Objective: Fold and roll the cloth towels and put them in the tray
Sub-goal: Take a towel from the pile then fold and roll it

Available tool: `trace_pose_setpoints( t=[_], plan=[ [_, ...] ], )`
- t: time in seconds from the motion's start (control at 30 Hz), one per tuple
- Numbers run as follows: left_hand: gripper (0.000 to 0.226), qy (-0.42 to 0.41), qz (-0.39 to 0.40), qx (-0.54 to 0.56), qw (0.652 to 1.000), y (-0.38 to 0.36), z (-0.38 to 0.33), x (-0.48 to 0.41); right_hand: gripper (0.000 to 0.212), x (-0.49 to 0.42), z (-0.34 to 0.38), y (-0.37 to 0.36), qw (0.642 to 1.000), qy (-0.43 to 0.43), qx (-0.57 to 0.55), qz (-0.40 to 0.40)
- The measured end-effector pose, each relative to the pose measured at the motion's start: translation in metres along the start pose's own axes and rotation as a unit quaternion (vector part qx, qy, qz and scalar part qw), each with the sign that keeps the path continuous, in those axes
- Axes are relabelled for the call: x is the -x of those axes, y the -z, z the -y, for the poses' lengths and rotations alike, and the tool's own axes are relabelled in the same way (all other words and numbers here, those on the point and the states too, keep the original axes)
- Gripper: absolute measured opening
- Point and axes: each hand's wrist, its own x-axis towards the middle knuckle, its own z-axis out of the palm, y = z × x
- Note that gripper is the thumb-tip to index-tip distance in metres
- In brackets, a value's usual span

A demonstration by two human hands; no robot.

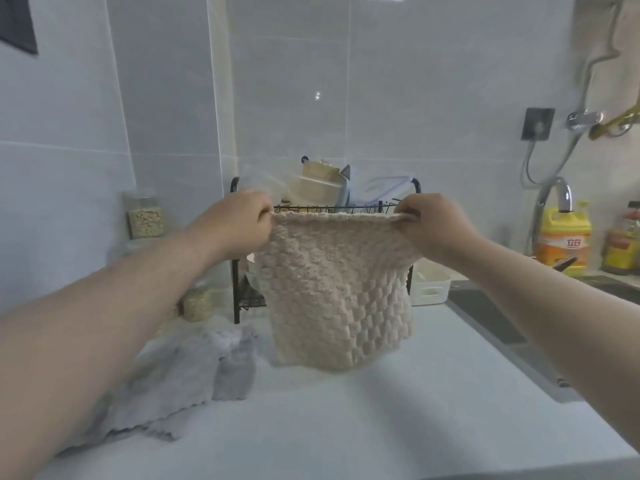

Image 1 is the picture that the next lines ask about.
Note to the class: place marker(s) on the grey corrugated pipe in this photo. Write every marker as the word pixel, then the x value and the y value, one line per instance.
pixel 586 84

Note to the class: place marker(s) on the beige fluffy towel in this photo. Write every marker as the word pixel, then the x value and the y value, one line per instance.
pixel 330 294

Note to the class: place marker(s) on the chrome kitchen faucet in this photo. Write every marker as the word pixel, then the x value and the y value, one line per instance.
pixel 564 194

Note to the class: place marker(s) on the black wall socket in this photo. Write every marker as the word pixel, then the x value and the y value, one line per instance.
pixel 537 122

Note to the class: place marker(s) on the person's right hand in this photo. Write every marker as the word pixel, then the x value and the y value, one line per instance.
pixel 440 229

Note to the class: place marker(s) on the white plastic basket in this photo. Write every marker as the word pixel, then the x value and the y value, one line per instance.
pixel 430 289

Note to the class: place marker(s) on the grey blue container lid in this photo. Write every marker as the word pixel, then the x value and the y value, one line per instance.
pixel 346 189

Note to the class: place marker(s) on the grey wall cabinet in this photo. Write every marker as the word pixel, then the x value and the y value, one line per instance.
pixel 17 19

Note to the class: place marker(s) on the chrome water valve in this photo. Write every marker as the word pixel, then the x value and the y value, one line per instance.
pixel 585 118

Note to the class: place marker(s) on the yellow detergent bottle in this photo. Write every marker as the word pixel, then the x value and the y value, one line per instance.
pixel 565 239

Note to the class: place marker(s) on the grey kitchen sink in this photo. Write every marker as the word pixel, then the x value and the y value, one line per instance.
pixel 480 309

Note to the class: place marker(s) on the clear lid blue rim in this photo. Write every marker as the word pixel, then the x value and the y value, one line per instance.
pixel 380 189

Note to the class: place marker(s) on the grey fluffy towel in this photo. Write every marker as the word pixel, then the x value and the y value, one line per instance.
pixel 165 384

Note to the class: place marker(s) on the sauce bottle yellow label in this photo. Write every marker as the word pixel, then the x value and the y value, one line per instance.
pixel 622 244

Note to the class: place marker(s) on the person's right forearm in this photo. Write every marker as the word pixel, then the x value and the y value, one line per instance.
pixel 560 319

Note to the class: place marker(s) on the person's left forearm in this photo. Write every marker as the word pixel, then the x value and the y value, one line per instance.
pixel 90 334

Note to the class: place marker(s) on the person's left hand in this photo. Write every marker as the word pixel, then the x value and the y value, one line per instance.
pixel 235 229

